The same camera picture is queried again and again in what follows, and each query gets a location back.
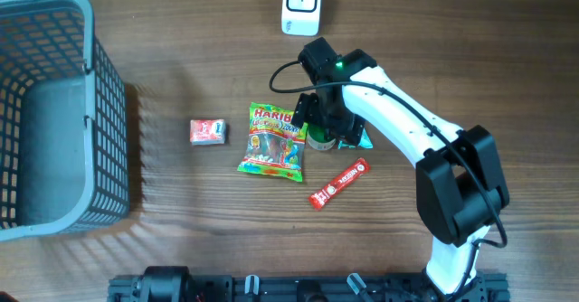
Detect red Nescafe coffee stick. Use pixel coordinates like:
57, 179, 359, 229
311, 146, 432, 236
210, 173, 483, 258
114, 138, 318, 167
308, 157, 371, 211

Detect Haribo gummy candy bag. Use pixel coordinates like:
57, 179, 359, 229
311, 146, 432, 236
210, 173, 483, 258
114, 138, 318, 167
237, 102, 308, 183

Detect black aluminium mounting rail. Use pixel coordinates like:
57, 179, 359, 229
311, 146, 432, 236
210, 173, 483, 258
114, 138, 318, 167
108, 272, 511, 302

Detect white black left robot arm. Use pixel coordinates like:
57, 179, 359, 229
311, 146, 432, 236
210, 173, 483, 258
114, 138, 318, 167
138, 266, 195, 302

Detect small red white box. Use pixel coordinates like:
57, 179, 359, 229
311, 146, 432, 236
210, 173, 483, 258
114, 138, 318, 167
190, 119, 226, 146

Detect light blue tissue pack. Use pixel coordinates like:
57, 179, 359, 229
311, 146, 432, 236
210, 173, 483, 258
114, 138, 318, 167
337, 129, 374, 149

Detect white barcode scanner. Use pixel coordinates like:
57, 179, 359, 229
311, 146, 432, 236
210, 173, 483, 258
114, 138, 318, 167
281, 0, 321, 36

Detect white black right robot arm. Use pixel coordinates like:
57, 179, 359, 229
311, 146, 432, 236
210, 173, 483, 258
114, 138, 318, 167
292, 38, 509, 301

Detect green lid small jar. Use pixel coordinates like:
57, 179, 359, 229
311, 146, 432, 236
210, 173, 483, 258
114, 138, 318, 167
307, 124, 336, 151

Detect grey plastic shopping basket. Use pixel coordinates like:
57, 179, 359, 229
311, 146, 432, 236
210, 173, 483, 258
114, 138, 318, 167
1, 0, 130, 241

